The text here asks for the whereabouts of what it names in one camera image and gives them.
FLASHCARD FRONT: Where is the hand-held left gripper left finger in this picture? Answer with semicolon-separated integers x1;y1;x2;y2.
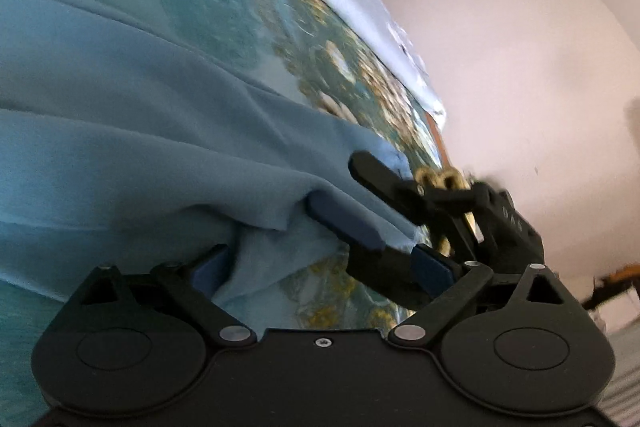
50;244;257;348

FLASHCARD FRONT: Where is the teal floral blanket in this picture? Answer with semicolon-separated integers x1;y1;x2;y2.
0;0;451;413

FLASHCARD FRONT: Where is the wooden bed frame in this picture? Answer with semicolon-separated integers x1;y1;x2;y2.
425;109;453;172

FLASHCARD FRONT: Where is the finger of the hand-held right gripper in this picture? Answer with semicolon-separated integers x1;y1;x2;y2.
348;151;478;264
307;191;433;310

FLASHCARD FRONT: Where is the olive knit sweater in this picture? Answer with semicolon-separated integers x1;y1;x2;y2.
415;167;473;255

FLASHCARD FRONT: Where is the light blue long-sleeve shirt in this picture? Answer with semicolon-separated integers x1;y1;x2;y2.
0;0;418;308

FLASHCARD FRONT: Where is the dark orange blurred object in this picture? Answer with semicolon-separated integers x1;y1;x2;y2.
582;263;640;310

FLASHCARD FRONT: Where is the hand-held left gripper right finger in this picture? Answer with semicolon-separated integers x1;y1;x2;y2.
387;244;591;348

